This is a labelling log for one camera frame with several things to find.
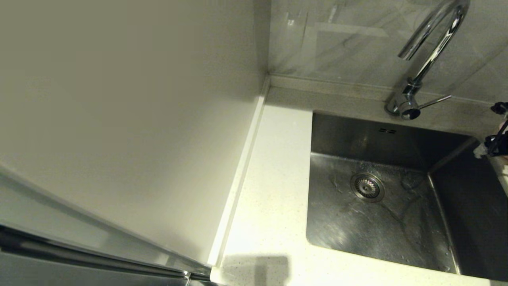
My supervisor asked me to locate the metal sink drain strainer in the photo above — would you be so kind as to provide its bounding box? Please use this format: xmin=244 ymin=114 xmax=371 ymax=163
xmin=350 ymin=172 xmax=385 ymax=203

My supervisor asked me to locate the white tall cabinet side panel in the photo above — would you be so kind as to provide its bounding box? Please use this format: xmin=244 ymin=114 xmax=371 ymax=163
xmin=0 ymin=0 xmax=270 ymax=267

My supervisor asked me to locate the stainless steel appliance door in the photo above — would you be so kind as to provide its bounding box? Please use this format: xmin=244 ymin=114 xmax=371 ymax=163
xmin=0 ymin=159 xmax=211 ymax=286

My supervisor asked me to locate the stainless steel sink basin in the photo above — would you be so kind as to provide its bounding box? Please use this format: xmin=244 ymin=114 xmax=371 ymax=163
xmin=306 ymin=111 xmax=508 ymax=280

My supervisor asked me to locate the chrome gooseneck faucet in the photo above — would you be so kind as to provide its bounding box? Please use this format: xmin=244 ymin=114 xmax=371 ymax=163
xmin=385 ymin=0 xmax=471 ymax=121

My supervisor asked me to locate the white trim strip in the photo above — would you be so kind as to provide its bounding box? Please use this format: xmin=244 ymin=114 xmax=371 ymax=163
xmin=208 ymin=77 xmax=270 ymax=266

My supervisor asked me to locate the metal appliance door handle bar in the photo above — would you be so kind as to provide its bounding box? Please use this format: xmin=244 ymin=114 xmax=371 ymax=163
xmin=0 ymin=227 xmax=211 ymax=281

